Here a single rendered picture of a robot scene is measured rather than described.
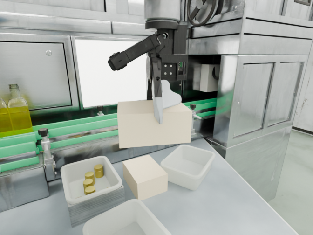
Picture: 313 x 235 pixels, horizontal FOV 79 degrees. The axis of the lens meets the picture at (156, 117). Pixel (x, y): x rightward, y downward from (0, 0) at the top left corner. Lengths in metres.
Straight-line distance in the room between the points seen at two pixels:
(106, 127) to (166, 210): 0.43
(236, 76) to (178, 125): 0.65
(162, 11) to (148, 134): 0.25
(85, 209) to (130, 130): 0.34
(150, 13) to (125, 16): 0.66
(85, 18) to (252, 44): 0.79
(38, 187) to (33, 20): 0.64
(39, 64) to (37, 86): 0.09
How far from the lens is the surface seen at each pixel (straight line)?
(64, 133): 0.85
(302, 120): 3.94
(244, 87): 1.11
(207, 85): 1.32
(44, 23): 0.97
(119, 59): 0.40
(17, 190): 0.81
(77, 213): 0.67
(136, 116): 0.39
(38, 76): 0.97
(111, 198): 0.68
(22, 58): 0.96
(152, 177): 0.71
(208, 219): 0.69
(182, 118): 0.42
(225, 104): 1.07
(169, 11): 0.42
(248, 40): 1.06
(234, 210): 0.75
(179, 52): 0.43
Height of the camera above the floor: 1.24
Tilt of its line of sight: 18 degrees down
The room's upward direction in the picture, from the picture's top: straight up
